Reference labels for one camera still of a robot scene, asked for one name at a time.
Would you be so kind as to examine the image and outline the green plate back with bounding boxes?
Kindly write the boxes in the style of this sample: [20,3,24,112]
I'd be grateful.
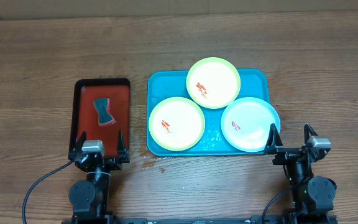
[186,57,241,109]

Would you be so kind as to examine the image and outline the black tray with red liquid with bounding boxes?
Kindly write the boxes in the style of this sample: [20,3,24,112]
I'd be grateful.
[69,78,131,158]

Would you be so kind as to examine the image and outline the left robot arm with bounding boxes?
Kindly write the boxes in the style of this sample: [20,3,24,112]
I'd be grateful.
[68,131,130,224]

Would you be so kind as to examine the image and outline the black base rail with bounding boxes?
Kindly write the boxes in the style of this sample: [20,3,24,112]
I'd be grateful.
[61,215,338,224]

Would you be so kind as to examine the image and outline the green plate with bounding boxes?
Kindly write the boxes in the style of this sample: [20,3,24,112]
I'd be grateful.
[148,96,206,151]
[186,57,241,109]

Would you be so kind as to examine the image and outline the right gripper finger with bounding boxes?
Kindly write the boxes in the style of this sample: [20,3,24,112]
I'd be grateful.
[303,123,317,143]
[264,123,283,153]

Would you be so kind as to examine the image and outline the light blue plate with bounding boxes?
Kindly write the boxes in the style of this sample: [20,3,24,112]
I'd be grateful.
[221,97,281,153]

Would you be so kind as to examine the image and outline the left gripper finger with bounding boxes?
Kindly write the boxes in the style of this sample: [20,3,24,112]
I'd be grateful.
[75,131,86,152]
[117,130,127,156]

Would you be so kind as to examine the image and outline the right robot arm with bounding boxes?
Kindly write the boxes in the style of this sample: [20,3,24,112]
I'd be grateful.
[261,124,337,223]

